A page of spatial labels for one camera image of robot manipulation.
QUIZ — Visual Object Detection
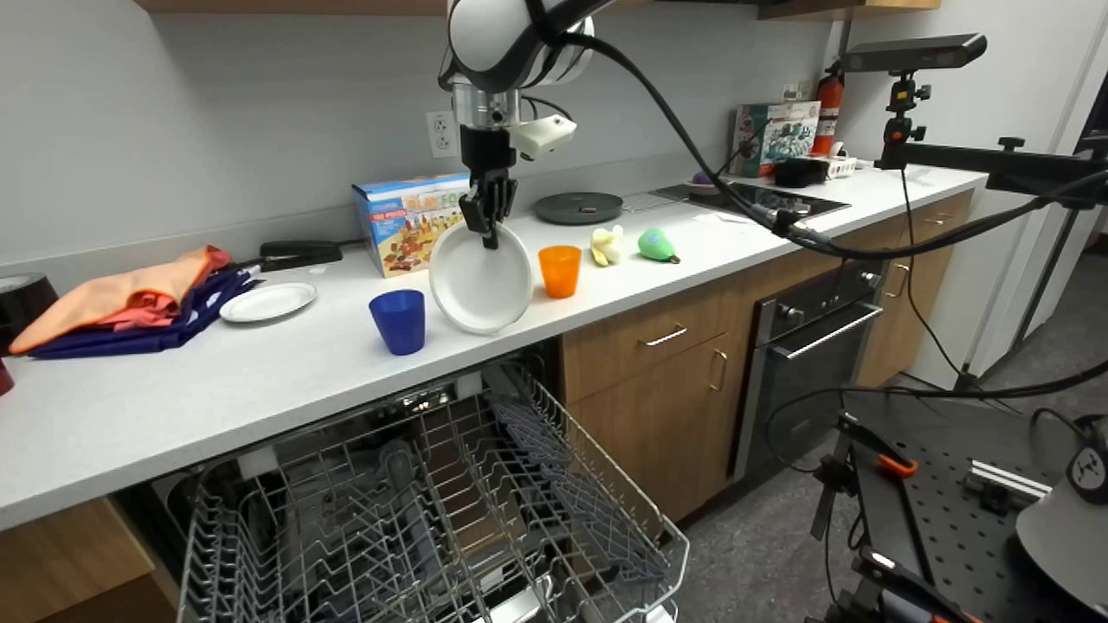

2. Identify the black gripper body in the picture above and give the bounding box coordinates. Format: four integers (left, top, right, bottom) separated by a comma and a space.
453, 78, 579, 206

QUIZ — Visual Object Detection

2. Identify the white round plate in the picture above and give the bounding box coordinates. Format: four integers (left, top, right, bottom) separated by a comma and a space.
430, 223, 533, 335

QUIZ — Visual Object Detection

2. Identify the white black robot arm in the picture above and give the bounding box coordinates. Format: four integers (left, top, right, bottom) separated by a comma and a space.
438, 0, 608, 249

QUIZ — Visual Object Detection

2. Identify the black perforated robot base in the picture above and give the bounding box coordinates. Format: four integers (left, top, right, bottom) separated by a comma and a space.
814, 399, 1105, 623

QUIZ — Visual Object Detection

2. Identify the dark grey round plate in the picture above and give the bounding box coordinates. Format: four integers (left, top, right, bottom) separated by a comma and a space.
533, 191, 623, 223

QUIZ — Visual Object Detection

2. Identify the small white plate on counter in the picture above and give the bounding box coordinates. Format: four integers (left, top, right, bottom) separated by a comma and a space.
218, 282, 316, 326

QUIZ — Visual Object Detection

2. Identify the colourful cereal box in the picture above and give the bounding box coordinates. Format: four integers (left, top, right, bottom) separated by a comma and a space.
352, 173, 466, 278

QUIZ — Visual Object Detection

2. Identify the orange plastic cup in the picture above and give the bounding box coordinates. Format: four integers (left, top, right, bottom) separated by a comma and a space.
541, 244, 582, 296

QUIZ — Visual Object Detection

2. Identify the yellow banana plush toy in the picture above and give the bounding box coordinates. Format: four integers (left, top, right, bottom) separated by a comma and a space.
589, 223, 623, 267

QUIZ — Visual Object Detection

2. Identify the blue plastic cup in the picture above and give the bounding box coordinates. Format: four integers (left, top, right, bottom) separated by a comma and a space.
369, 290, 425, 355

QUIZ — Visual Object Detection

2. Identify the green pear plush toy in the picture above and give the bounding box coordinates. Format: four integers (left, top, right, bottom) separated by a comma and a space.
636, 223, 678, 264

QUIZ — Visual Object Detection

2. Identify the black stapler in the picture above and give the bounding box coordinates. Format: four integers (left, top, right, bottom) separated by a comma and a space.
259, 237, 342, 271

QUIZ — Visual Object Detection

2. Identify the wooden drawer cabinet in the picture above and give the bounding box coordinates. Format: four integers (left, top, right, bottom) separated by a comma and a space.
559, 249, 948, 519

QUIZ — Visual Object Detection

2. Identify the dark blue cloth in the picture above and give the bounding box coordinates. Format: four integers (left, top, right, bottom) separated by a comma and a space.
30, 267, 264, 364

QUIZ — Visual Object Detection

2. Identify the colourful game box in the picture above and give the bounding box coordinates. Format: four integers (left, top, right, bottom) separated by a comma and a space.
730, 99, 820, 177

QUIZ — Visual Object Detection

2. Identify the black induction cooktop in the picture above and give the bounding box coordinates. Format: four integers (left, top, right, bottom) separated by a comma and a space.
655, 183, 848, 221

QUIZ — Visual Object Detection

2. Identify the red fire extinguisher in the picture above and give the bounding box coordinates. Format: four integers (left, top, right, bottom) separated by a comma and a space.
810, 65, 843, 160

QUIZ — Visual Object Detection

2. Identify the orange cloth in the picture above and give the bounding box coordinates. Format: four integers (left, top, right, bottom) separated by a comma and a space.
10, 244, 232, 355

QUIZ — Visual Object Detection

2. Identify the built-in black oven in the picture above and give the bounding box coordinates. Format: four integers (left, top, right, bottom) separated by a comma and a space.
730, 264, 884, 484

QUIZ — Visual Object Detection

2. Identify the white wall outlet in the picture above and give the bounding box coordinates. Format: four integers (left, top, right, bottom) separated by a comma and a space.
425, 110, 459, 160

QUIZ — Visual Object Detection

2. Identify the upper metal drawer handle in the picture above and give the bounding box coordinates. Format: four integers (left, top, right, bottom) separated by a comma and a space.
639, 326, 689, 350

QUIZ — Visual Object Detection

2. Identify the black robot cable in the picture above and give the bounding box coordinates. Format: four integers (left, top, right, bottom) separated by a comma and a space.
563, 32, 1108, 264

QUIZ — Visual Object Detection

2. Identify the metal wire dishwasher rack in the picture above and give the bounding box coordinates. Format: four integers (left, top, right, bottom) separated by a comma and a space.
177, 364, 689, 623

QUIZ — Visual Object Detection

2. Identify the black camera on stand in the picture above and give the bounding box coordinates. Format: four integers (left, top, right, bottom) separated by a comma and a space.
836, 32, 1108, 206

